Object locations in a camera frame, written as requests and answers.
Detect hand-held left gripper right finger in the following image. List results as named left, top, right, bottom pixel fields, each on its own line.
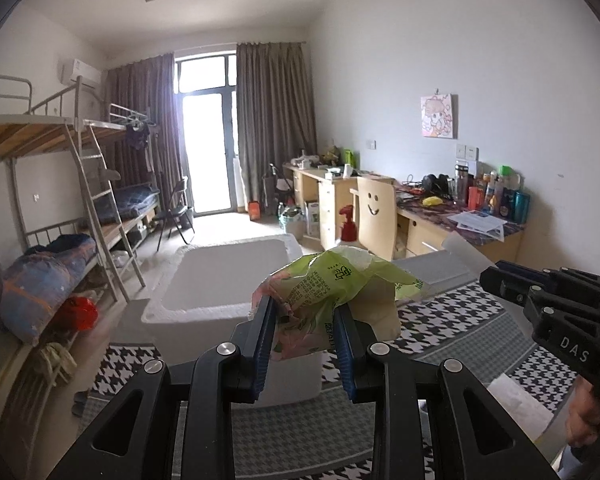
left=332, top=302, right=561, bottom=480

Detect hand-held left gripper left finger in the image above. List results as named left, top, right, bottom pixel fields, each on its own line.
left=45, top=294, right=281, bottom=480

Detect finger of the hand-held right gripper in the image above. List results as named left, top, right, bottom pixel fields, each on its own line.
left=479, top=266, right=600, bottom=331
left=495, top=260, right=600, bottom=286

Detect green plastic packet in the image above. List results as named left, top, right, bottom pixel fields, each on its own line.
left=250, top=246, right=431, bottom=361

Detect white foam box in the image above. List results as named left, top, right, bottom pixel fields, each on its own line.
left=141, top=232, right=326, bottom=408

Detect person's right hand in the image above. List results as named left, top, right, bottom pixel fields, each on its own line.
left=565, top=376, right=600, bottom=449

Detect white paper sheets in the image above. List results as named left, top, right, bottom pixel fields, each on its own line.
left=447, top=210, right=509, bottom=241

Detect houndstooth tablecloth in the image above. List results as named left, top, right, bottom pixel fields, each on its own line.
left=77, top=247, right=588, bottom=480

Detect white tissue sheet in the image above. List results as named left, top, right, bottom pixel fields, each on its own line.
left=487, top=374, right=556, bottom=436

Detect row of toiletry bottles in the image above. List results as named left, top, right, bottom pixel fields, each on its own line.
left=454, top=160, right=532, bottom=224

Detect wooden desk patterned top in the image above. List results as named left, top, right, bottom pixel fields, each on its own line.
left=394, top=192, right=526, bottom=266

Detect black headphones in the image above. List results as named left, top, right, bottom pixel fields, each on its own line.
left=422, top=174, right=454, bottom=196

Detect white trash bin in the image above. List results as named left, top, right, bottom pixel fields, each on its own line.
left=279, top=209, right=306, bottom=241

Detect white bottle red pump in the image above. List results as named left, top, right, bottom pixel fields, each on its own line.
left=337, top=205, right=362, bottom=251

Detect wooden smiley chair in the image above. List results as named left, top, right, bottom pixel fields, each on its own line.
left=350, top=176, right=398, bottom=261

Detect cardboard box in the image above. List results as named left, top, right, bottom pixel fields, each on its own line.
left=304, top=200, right=321, bottom=239

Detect wooden desk with drawers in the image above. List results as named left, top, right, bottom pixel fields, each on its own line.
left=282, top=162, right=396, bottom=251

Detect black folding chair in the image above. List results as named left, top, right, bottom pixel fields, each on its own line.
left=155, top=177, right=196, bottom=253

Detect dark trolley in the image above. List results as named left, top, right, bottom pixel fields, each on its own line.
left=262, top=162, right=296, bottom=209

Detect red plastic bag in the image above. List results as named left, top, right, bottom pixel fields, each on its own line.
left=62, top=296, right=99, bottom=333

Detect blue bedding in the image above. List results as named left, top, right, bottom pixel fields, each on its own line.
left=114, top=186, right=161, bottom=221

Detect glass balcony door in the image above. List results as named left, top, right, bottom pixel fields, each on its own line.
left=174, top=50, right=241, bottom=216

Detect metal bunk ladder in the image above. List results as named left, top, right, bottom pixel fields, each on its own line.
left=65, top=122, right=146, bottom=303

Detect blue patterned quilt bundle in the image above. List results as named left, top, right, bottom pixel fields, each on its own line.
left=0, top=234, right=98, bottom=343

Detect brown curtain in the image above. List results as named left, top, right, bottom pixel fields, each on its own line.
left=236, top=40, right=318, bottom=208
left=105, top=52, right=187, bottom=211

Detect dark hanging clothes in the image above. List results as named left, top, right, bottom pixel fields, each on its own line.
left=125, top=121, right=152, bottom=152

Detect metal bunk bed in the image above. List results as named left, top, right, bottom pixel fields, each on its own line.
left=0, top=74, right=146, bottom=346
left=82, top=104, right=162, bottom=251

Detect white air conditioner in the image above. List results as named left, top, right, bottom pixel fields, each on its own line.
left=59, top=58, right=102, bottom=86

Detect wall poster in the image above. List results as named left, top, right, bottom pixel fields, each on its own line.
left=421, top=94, right=458, bottom=140

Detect yellowish rope bundle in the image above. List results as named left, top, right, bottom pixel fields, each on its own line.
left=39, top=342, right=77, bottom=382

